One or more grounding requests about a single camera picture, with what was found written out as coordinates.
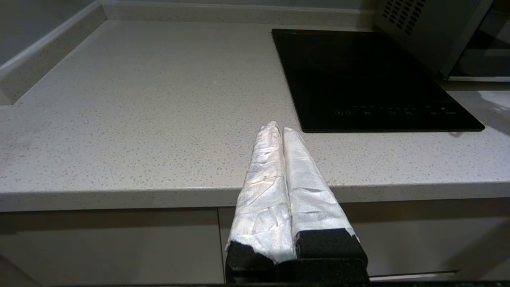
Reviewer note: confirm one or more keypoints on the left gripper white taped left finger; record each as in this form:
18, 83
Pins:
265, 191

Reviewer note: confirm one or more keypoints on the left gripper white taped right finger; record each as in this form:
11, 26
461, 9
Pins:
310, 191

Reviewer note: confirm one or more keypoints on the silver microwave oven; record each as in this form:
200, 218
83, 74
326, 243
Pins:
426, 32

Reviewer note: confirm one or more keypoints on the black induction cooktop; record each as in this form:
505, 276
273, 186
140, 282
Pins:
358, 79

